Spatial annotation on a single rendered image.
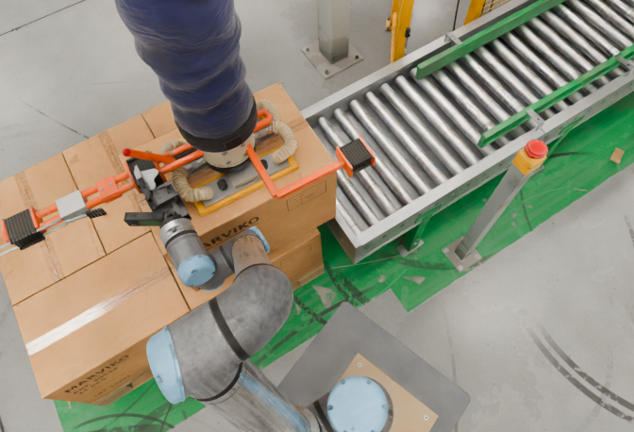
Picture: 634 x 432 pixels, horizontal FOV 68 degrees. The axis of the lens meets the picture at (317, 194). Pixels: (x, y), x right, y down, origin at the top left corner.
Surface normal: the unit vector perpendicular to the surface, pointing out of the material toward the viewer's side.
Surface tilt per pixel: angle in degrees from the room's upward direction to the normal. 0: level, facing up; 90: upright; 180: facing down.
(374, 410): 3
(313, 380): 0
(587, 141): 0
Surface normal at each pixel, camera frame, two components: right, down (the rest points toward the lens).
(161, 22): 0.07, 0.87
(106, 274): -0.04, -0.44
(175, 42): 0.05, 0.95
